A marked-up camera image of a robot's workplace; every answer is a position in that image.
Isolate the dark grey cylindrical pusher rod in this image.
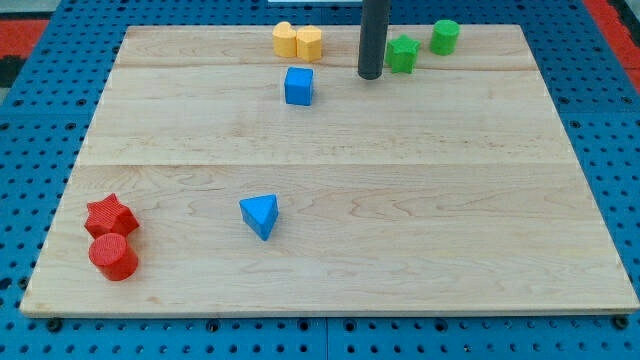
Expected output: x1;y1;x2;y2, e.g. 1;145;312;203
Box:
357;0;391;80

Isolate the green star block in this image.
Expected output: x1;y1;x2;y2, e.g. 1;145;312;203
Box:
385;34;421;74

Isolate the red star block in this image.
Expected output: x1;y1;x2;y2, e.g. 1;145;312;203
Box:
84;193;140;239

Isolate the yellow heart block right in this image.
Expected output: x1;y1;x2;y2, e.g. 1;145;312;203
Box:
296;25;322;62

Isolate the yellow heart block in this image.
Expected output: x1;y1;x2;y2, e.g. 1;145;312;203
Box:
272;21;297;58
296;25;322;62

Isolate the green cylinder block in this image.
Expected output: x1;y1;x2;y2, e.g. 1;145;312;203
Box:
429;19;460;56

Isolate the yellow heart block left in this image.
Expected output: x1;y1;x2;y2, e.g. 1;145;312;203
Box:
272;21;297;58

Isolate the blue cube block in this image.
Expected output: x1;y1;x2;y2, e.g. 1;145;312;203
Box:
284;67;314;106

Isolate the light wooden board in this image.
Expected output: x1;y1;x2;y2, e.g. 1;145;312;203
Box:
20;25;639;318

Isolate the blue triangle block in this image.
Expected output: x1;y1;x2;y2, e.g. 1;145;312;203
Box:
239;194;279;241

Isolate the red cylinder block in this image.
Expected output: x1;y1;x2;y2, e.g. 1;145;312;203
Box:
88;233;139;281

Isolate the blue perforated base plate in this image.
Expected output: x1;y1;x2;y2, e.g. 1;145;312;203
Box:
1;1;639;359

